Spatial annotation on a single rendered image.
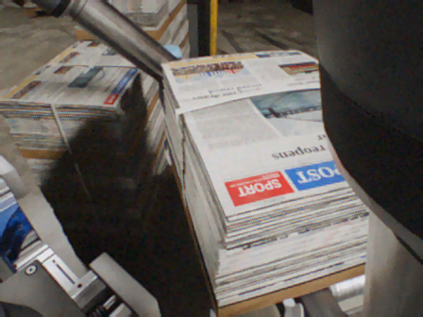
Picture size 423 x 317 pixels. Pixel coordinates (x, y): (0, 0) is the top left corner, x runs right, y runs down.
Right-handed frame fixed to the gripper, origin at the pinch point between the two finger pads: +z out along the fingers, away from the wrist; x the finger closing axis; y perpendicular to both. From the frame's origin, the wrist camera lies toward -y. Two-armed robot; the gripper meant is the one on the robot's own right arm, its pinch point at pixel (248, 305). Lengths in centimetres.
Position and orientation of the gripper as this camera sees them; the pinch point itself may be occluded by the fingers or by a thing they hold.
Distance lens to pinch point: 48.1
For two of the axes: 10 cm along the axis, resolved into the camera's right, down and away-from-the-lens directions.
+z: -2.7, -6.1, 7.5
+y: 0.0, -7.7, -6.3
